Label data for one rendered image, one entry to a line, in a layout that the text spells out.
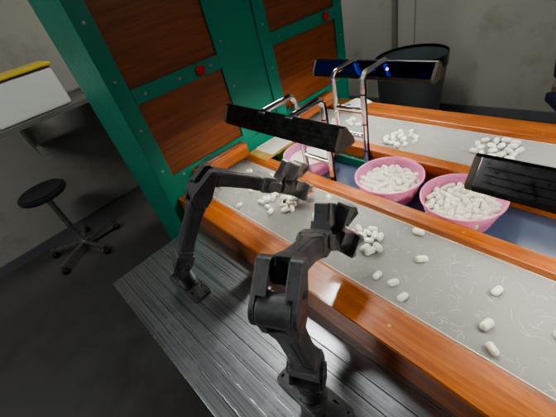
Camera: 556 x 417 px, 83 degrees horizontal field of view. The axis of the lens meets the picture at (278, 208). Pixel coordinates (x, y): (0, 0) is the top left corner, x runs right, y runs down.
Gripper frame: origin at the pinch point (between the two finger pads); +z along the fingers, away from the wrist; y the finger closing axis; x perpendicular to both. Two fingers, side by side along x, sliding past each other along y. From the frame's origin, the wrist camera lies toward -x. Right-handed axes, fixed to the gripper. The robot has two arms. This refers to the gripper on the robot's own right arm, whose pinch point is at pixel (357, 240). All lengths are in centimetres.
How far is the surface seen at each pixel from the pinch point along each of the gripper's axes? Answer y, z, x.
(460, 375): -37.6, -9.2, 14.5
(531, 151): -21, 67, -47
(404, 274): -14.1, 6.5, 4.5
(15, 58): 275, -63, -25
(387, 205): 5.1, 21.6, -11.4
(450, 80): 88, 231, -127
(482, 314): -35.0, 6.4, 4.6
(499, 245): -30.0, 21.9, -11.7
